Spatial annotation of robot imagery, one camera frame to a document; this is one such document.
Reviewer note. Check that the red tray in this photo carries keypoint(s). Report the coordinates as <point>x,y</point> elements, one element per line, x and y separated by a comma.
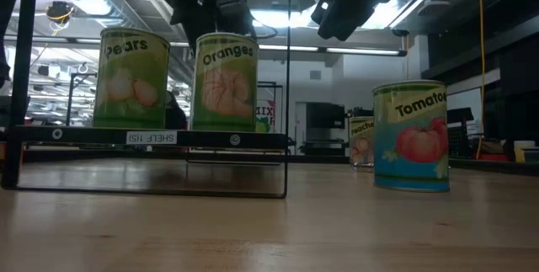
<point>492,157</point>

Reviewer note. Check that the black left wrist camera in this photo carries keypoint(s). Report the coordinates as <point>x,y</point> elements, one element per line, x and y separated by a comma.
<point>234,15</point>

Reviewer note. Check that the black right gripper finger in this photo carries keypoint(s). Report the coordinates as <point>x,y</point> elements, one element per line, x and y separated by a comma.
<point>343,23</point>

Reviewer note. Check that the person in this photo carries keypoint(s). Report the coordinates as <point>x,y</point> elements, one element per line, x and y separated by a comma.
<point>176,116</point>

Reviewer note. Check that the black rack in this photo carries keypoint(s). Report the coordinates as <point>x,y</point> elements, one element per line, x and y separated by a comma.
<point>459,141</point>

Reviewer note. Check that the whiteboard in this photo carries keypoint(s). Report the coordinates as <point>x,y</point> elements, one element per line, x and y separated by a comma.
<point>465,99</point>

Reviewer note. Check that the white shelf label sticker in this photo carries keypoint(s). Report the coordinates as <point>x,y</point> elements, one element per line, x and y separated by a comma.
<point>151,137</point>

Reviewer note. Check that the black monitor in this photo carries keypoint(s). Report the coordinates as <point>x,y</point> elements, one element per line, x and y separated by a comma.
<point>325,115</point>

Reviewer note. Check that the blue tomatoes can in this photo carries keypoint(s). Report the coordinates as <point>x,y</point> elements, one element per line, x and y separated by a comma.
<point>410,137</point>

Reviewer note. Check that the green pears can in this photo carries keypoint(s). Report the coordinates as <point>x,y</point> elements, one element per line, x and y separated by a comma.
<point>132,78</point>

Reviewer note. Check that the colourful printed sign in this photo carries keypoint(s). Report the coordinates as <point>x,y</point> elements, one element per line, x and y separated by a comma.
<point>267,114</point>

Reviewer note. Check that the wooden shelf with black frame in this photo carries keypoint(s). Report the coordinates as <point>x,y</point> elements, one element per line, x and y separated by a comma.
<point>202,139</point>

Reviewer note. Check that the blue container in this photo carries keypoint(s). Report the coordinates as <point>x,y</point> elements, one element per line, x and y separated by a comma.
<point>532,156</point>

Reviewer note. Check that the white tube light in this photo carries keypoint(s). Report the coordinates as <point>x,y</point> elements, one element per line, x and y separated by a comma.
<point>358,51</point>

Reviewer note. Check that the black metal stand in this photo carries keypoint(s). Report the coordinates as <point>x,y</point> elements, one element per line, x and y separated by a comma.
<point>69,103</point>

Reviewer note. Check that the green oranges can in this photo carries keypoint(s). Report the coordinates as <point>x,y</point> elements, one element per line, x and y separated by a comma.
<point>225,86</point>

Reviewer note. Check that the yellow white container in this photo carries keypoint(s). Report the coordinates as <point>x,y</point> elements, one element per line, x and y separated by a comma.
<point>521,145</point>

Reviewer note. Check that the black ceiling camera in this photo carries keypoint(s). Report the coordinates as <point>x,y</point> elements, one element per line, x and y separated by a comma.
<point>400,33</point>

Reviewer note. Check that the black aluminium table frame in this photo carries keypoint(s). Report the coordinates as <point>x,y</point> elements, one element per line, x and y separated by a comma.
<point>324,159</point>

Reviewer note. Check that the peaches can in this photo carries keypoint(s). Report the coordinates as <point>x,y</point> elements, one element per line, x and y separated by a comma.
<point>361,141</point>

